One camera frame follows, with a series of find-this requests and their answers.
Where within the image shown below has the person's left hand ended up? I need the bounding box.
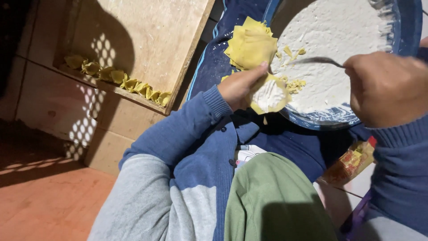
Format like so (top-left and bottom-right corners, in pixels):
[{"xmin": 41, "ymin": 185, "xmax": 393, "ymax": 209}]
[{"xmin": 217, "ymin": 62, "xmax": 269, "ymax": 112}]

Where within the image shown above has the person's right hand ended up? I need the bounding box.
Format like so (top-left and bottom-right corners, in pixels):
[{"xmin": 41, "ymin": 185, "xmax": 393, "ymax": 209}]
[{"xmin": 344, "ymin": 52, "xmax": 428, "ymax": 129}]

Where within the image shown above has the metal spoon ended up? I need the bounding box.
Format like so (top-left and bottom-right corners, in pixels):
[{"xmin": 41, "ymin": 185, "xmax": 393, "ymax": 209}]
[{"xmin": 284, "ymin": 56, "xmax": 347, "ymax": 69}]

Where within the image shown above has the yellow dumpling wrapper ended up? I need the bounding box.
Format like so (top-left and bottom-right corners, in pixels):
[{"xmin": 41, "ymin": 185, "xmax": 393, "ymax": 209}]
[{"xmin": 246, "ymin": 72, "xmax": 292, "ymax": 116}]

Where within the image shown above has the white filling mass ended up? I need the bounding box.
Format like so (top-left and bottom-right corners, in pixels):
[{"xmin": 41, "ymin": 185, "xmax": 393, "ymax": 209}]
[{"xmin": 270, "ymin": 0, "xmax": 394, "ymax": 115}]

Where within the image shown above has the cluster of yellow dough crumbs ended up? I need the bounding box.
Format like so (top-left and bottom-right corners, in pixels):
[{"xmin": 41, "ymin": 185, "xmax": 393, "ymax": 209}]
[{"xmin": 281, "ymin": 76, "xmax": 307, "ymax": 94}]

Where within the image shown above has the blue round basin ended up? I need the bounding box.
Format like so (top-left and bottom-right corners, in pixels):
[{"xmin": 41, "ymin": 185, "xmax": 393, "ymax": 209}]
[{"xmin": 262, "ymin": 0, "xmax": 424, "ymax": 131}]

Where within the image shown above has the white filling dollop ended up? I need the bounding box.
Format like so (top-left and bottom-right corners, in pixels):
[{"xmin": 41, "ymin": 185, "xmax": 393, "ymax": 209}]
[{"xmin": 251, "ymin": 80, "xmax": 287, "ymax": 113}]

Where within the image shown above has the orange plastic packet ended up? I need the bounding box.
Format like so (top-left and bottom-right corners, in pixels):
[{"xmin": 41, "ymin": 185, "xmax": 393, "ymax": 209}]
[{"xmin": 317, "ymin": 137, "xmax": 377, "ymax": 187}]

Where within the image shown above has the stack of yellow wrappers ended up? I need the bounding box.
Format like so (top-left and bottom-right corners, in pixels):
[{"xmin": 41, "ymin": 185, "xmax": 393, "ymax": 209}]
[{"xmin": 223, "ymin": 16, "xmax": 279, "ymax": 72}]

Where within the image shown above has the dark blue striped cloth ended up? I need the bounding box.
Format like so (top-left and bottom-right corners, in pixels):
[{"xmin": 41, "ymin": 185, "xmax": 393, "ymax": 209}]
[{"xmin": 185, "ymin": 0, "xmax": 285, "ymax": 102}]

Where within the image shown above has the wooden tray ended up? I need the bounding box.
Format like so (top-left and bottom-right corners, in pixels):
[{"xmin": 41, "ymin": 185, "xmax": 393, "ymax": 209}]
[{"xmin": 53, "ymin": 0, "xmax": 216, "ymax": 116}]

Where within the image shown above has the row of folded yellow dumplings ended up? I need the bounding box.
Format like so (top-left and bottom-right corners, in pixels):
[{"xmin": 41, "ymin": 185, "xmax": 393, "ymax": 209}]
[{"xmin": 64, "ymin": 54, "xmax": 172, "ymax": 108}]

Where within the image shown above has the light wooden platform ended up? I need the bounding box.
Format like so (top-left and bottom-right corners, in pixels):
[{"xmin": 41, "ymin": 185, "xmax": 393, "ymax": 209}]
[{"xmin": 0, "ymin": 55, "xmax": 168, "ymax": 176}]

